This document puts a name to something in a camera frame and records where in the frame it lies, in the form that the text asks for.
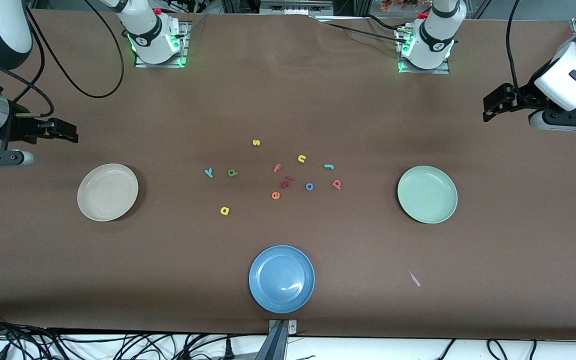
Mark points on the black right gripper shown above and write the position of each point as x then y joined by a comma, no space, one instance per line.
19,125

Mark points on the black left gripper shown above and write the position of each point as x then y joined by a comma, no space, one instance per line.
527,95

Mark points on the teal letter y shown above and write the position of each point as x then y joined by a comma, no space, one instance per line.
209,173

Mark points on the green letter g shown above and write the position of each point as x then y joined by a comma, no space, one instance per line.
229,174

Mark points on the pink letter p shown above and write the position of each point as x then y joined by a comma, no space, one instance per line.
338,187

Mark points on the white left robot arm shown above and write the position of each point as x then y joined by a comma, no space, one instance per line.
433,35

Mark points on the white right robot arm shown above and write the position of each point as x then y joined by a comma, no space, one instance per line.
153,35

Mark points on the beige round plate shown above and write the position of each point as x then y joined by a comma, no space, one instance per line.
108,192

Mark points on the green round plate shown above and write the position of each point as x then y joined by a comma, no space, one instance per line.
427,194

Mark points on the orange artificial flowers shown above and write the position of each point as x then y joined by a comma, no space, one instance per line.
393,5

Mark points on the white paper scrap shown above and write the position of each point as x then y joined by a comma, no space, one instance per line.
414,279

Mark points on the yellow letter n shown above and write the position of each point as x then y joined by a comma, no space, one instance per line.
302,156

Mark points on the brown table cover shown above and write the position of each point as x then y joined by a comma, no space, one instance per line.
288,100

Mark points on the grey power strip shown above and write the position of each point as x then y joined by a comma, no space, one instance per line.
295,7

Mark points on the blue round plate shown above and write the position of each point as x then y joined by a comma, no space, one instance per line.
281,279

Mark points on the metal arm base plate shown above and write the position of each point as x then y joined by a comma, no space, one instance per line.
160,65
425,71

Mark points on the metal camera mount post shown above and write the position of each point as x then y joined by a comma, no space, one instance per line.
279,345

